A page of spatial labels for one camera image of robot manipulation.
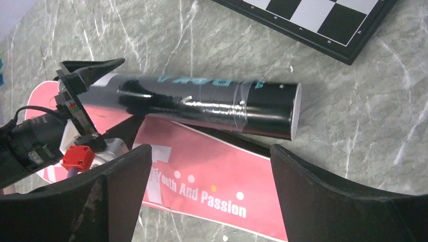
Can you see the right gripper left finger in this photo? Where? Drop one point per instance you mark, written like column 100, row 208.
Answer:
column 101, row 204

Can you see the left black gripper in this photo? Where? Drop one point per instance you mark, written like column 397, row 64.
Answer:
column 78, row 76

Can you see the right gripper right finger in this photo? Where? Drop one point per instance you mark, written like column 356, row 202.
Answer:
column 318, row 205

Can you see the pink racket bag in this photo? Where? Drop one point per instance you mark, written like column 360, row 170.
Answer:
column 196, row 174

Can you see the black shuttlecock tube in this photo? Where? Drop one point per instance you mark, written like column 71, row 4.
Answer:
column 250, row 106

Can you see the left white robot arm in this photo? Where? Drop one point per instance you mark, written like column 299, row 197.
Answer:
column 31, row 140

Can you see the blue green toy blocks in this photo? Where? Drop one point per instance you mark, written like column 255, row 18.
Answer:
column 1, row 73

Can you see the black white chessboard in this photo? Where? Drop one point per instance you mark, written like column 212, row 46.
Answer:
column 339, row 29

